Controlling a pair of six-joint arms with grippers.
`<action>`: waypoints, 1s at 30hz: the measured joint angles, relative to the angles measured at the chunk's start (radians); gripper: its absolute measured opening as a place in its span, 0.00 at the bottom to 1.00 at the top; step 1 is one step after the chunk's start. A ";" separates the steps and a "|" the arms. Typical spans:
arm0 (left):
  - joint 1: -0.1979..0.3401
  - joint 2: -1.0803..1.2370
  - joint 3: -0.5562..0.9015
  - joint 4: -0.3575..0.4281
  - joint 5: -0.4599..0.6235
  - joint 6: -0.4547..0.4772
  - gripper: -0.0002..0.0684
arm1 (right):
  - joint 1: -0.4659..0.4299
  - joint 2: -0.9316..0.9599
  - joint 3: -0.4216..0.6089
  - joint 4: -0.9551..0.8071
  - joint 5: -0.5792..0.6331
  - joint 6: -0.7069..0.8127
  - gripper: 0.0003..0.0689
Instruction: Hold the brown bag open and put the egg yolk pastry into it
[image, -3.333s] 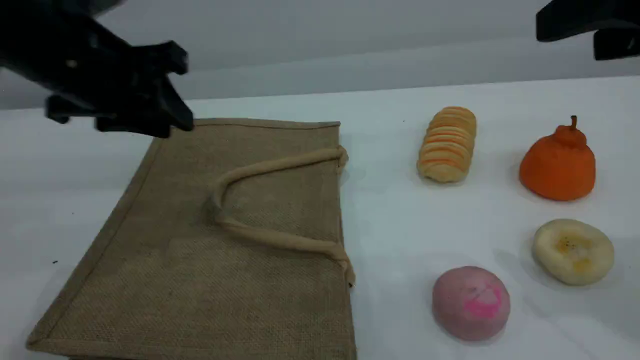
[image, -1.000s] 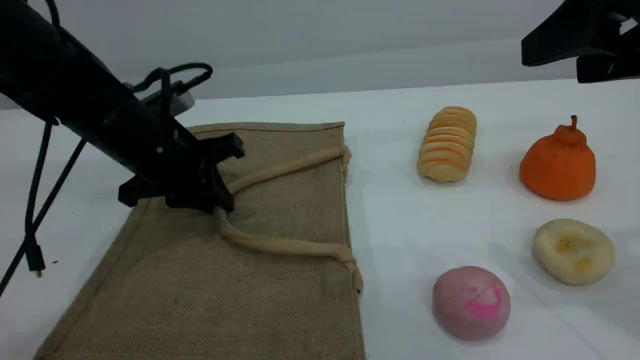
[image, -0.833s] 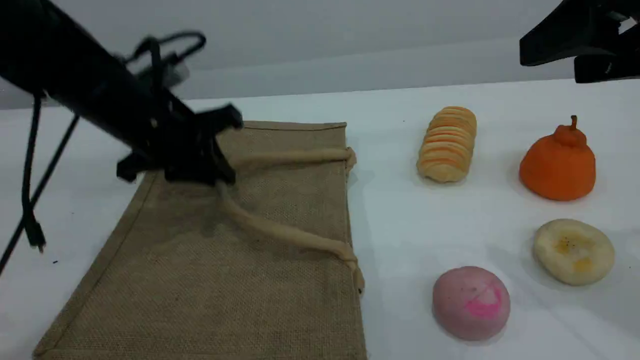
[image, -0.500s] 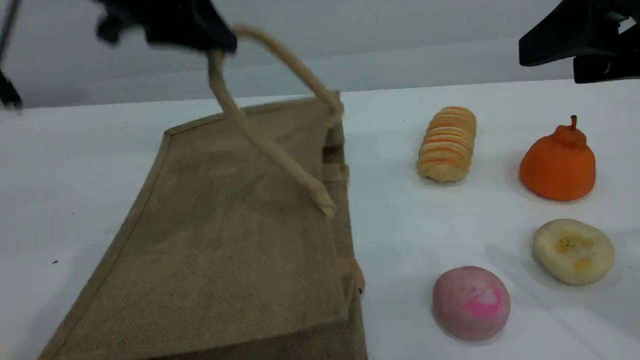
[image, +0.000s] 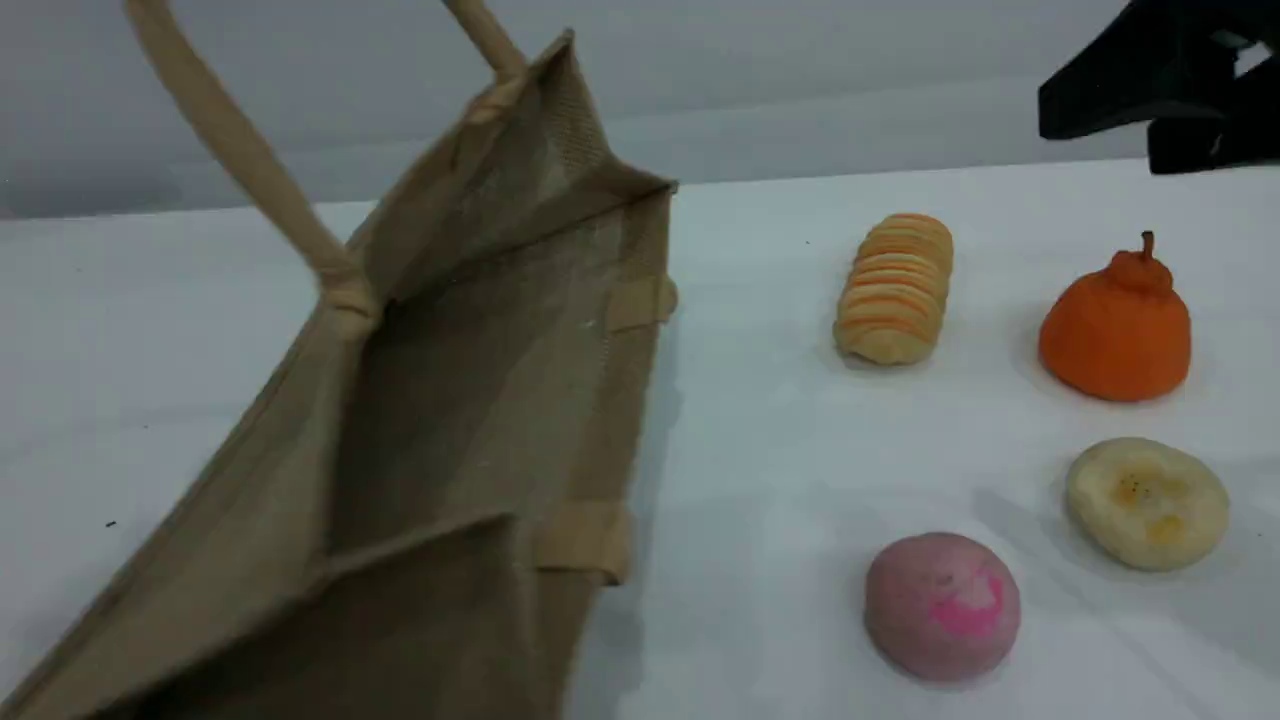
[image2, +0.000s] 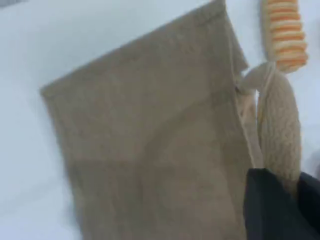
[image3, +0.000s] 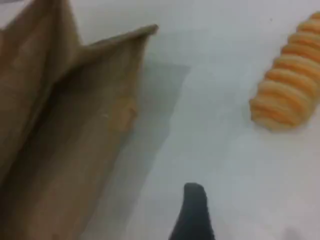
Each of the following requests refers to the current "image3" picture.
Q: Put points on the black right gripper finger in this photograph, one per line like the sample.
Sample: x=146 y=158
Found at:
x=195 y=215

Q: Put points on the brown jute bag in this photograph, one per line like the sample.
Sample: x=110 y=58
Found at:
x=75 y=150

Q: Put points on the striped orange bread roll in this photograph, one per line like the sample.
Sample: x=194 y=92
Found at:
x=287 y=87

